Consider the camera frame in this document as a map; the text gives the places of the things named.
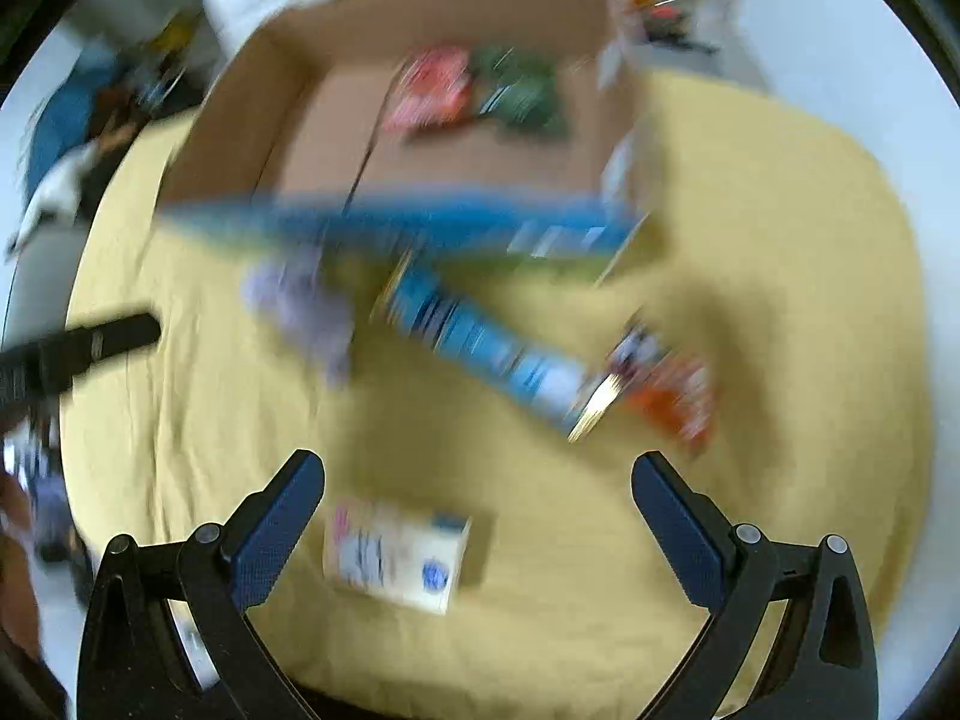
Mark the beige round chair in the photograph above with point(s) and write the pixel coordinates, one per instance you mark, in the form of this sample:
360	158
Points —
42	282

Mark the red snack packet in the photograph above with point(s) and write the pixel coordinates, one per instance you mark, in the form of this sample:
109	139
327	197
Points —
433	90

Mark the blue Nestle milk powder bag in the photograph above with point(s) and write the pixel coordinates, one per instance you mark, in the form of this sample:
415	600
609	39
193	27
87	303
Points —
557	387

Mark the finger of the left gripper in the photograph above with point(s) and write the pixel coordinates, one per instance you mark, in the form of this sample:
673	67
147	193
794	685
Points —
48	367

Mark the orange white bag on chair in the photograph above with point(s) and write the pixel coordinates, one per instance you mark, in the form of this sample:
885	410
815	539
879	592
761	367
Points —
711	21

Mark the person's left hand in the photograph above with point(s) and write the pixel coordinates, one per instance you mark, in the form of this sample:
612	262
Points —
20	613

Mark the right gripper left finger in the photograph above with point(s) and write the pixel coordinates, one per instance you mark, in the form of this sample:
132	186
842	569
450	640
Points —
260	536

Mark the open cardboard box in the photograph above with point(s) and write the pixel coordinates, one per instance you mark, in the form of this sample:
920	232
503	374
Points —
475	129

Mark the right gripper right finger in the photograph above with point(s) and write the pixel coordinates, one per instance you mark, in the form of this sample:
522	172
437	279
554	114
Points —
693	535

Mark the blue blanket pile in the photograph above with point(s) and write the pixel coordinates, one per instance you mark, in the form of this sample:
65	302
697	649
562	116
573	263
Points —
64	119

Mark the orange snack packet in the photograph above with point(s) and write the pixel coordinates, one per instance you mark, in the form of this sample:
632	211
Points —
671	389

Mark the yellow tissue pack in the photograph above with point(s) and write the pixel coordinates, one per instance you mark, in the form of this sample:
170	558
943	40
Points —
402	556

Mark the green snack packet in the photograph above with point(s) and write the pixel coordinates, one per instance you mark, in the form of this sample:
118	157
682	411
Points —
518	89

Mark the white goose plush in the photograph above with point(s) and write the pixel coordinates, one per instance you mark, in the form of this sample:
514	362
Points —
58	196

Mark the yellow table cloth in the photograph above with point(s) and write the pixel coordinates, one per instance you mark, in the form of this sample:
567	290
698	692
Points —
781	256

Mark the purple soft cloth toy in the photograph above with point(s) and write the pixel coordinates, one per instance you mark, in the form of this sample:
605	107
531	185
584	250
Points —
294	297

